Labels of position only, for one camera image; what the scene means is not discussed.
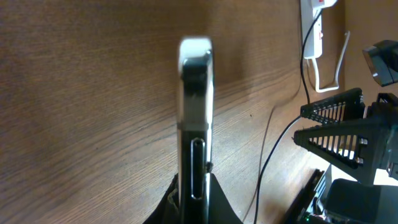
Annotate black charger cable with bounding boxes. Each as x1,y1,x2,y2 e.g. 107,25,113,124
242,9,324,224

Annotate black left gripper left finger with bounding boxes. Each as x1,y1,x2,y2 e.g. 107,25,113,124
144,174,180,224

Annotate black Galaxy flip phone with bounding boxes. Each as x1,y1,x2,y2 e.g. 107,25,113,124
177,37,214,223

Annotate white power strip cord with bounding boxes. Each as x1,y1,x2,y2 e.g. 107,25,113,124
310,30,351,93

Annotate white USB charger adapter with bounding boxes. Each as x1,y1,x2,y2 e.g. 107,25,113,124
311,0,337,10

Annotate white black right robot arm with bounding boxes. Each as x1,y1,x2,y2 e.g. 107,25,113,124
284,88,397,223

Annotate white power strip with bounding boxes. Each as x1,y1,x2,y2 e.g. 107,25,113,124
300,0,323,59

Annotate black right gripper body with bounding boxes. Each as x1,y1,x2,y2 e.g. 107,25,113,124
364,93,397,180

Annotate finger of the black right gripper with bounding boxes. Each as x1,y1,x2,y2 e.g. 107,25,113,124
300,88,365,124
294,119,374,185

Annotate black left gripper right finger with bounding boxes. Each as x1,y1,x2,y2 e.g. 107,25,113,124
203,162,242,224

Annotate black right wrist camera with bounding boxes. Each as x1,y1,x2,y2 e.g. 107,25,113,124
363,40,397,86

